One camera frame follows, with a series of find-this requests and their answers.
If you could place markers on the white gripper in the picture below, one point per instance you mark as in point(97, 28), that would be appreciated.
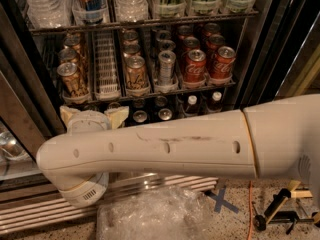
point(87, 122)

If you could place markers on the gold can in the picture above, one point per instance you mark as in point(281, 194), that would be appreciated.
point(76, 41)
point(73, 80)
point(131, 50)
point(71, 55)
point(130, 37)
point(136, 74)

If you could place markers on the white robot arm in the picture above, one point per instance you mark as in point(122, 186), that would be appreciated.
point(279, 139)

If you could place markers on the empty white can tray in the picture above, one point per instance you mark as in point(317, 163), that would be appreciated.
point(106, 80)

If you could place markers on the front left pepsi can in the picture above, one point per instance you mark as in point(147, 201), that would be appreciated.
point(140, 117)

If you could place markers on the pepsi can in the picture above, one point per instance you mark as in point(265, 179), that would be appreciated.
point(160, 102)
point(140, 117)
point(138, 104)
point(165, 114)

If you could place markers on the rear left pepsi can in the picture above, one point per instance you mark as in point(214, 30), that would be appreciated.
point(138, 104)

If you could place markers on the stainless steel fridge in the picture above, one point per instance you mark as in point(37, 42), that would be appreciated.
point(33, 55)

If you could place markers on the rear right pepsi can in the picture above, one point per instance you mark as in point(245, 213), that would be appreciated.
point(160, 102)

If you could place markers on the front right pepsi can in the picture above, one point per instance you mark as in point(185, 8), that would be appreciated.
point(165, 114)

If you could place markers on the front slim silver can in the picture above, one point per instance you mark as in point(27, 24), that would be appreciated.
point(166, 60)

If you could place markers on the slim silver can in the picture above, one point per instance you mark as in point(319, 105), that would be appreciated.
point(166, 60)
point(162, 35)
point(166, 45)

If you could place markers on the middle slim silver can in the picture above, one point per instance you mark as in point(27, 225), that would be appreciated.
point(166, 45)

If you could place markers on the rear slim silver can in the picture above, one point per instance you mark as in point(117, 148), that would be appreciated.
point(162, 35)

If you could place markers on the red bull can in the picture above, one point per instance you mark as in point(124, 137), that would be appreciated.
point(89, 12)

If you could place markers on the front left coca-cola can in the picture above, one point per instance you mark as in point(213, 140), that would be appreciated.
point(195, 62)

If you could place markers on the coca-cola can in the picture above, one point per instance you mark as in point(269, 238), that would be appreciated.
point(209, 29)
point(195, 62)
point(222, 63)
point(182, 32)
point(213, 43)
point(189, 43)

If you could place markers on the middle left coca-cola can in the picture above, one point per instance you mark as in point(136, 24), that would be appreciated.
point(189, 43)

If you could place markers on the rear left coca-cola can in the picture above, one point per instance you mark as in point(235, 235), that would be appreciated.
point(182, 32)

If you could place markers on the front right coca-cola can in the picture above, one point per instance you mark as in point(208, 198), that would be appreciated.
point(222, 63)

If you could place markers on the middle right coca-cola can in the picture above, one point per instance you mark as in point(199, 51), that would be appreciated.
point(213, 43)

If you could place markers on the rear right coca-cola can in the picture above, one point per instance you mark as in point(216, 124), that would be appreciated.
point(209, 29)

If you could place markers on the open glass fridge door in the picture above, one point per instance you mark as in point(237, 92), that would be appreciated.
point(270, 44)

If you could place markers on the left white-capped bottle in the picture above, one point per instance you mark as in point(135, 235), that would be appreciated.
point(191, 107)

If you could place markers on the white-capped bottle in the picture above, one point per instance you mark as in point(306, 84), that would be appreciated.
point(214, 103)
point(191, 107)

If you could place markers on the clear plastic bottle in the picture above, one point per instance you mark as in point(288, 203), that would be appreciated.
point(49, 13)
point(131, 10)

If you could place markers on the left clear plastic bottle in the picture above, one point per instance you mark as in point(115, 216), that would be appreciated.
point(49, 13)

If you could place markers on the right white-capped bottle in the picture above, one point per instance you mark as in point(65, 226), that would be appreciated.
point(214, 103)

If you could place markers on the blue tape cross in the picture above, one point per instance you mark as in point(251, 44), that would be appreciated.
point(220, 201)

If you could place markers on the yellow wheeled stand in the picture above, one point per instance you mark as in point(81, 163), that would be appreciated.
point(286, 209)

